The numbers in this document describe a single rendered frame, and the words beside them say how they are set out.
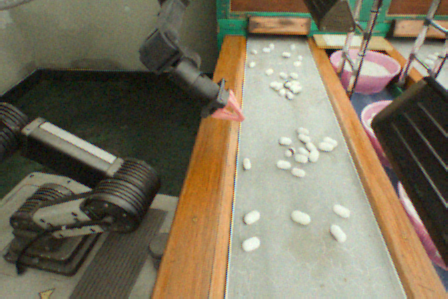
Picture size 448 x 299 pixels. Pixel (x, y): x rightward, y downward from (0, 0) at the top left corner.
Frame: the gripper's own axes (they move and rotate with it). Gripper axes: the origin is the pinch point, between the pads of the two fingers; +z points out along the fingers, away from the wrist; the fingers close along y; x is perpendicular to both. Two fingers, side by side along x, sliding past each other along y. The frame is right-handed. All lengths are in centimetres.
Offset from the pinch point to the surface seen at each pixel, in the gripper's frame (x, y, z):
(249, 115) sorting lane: 7.4, 17.9, 8.8
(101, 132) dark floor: 133, 92, -25
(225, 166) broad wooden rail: 8.9, -7.7, 3.7
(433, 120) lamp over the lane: -30.9, -32.2, -0.7
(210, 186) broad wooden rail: 10.5, -14.5, 1.6
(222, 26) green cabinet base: 14, 86, -8
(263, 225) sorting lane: 4.5, -21.4, 12.4
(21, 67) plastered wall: 178, 147, -109
